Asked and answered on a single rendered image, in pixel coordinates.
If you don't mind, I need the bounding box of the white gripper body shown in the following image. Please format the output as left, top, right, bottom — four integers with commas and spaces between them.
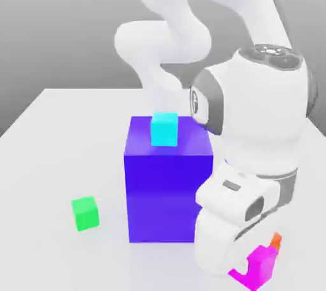
194, 206, 279, 279

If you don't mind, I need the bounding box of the small magenta cube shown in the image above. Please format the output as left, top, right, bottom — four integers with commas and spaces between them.
227, 245, 278, 291

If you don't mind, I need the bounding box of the small orange cube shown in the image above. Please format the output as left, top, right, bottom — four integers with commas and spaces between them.
269, 232, 283, 250

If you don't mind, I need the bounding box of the small cyan cube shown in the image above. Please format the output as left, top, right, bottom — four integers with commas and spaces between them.
150, 111, 179, 147

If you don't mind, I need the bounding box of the small green cube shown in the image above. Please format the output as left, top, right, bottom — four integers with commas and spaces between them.
71, 195, 100, 232

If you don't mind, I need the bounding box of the large blue box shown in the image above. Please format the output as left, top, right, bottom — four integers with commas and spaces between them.
124, 115, 214, 244

